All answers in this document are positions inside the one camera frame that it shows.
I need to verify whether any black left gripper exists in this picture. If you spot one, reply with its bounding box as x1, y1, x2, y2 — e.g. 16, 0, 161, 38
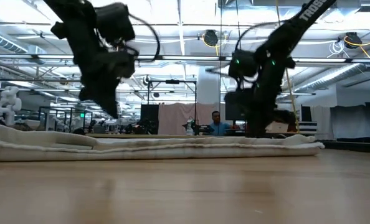
78, 51, 136, 119

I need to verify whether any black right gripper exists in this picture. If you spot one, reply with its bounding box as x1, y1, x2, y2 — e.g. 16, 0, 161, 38
245, 62, 296, 138

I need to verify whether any white beige plaid towel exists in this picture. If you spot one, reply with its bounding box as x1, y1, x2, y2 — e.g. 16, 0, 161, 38
0, 124, 325, 162

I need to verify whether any silver laptop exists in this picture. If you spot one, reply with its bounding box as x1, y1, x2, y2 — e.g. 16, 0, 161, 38
265, 121, 287, 133

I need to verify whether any person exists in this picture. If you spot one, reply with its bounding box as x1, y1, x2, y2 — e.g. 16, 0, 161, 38
208, 111, 233, 136
275, 109, 298, 133

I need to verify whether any black monitor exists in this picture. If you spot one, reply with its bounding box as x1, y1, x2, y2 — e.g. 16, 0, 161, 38
224, 91, 247, 121

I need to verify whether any black panel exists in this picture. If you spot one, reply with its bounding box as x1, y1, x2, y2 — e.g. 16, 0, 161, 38
140, 104, 160, 135

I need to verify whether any pink curtain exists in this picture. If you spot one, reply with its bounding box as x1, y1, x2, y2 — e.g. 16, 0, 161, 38
158, 102, 219, 135

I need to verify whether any white humanoid robot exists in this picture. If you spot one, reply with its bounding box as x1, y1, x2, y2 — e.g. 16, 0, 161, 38
0, 86, 22, 125

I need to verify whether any white hanging sheet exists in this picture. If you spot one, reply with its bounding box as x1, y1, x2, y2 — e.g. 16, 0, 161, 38
330, 105, 370, 139

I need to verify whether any black cage frame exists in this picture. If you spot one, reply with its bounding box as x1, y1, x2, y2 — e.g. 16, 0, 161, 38
38, 106, 94, 134

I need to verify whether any yellow hanging cable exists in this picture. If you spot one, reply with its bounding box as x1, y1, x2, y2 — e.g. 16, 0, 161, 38
275, 0, 300, 133

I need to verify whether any black stand frame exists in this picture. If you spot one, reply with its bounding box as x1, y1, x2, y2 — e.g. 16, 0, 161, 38
146, 79, 197, 105

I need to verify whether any black reel with yellow cable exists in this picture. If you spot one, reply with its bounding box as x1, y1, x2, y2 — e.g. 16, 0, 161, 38
343, 29, 370, 59
202, 29, 228, 49

